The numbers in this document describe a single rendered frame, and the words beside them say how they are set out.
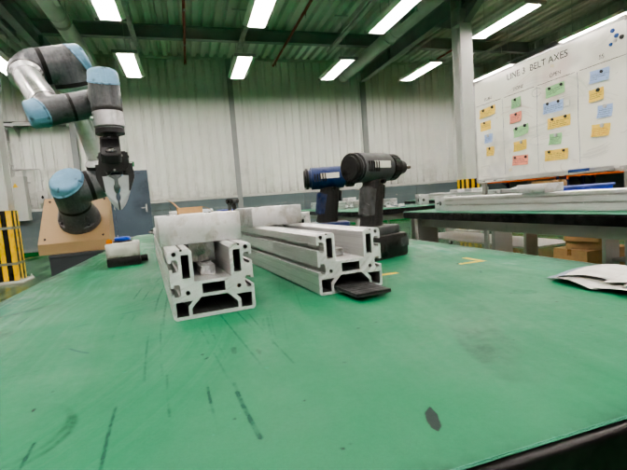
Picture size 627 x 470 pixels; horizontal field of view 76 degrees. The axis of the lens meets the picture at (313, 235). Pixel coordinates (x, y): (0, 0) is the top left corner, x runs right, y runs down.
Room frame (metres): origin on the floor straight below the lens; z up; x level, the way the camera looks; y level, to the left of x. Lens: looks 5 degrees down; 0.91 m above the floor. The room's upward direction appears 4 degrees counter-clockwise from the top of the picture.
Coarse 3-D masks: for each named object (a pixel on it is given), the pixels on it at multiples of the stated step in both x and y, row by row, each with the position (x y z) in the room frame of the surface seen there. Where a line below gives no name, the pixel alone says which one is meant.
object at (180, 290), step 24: (240, 240) 0.55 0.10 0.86; (168, 264) 0.53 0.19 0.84; (192, 264) 0.61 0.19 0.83; (216, 264) 0.60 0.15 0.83; (240, 264) 0.51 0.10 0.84; (168, 288) 0.54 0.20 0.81; (192, 288) 0.48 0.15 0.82; (216, 288) 0.51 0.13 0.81; (240, 288) 0.50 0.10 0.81; (192, 312) 0.48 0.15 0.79; (216, 312) 0.49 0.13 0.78
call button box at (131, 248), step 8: (128, 240) 1.07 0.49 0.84; (136, 240) 1.09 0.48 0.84; (112, 248) 1.02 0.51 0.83; (120, 248) 1.03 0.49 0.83; (128, 248) 1.04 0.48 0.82; (136, 248) 1.04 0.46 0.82; (112, 256) 1.02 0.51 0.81; (120, 256) 1.03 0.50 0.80; (128, 256) 1.04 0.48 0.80; (136, 256) 1.04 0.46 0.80; (144, 256) 1.08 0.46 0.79; (112, 264) 1.02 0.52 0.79; (120, 264) 1.03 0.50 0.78; (128, 264) 1.03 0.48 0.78
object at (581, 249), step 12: (552, 180) 4.47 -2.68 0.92; (564, 180) 4.52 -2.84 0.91; (564, 240) 3.89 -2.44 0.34; (576, 240) 3.82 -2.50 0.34; (588, 240) 3.74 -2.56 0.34; (600, 240) 3.71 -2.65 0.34; (564, 252) 3.94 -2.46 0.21; (576, 252) 3.82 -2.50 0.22; (588, 252) 3.71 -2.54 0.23; (600, 252) 3.75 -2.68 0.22; (624, 252) 3.82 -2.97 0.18; (624, 264) 3.82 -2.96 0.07
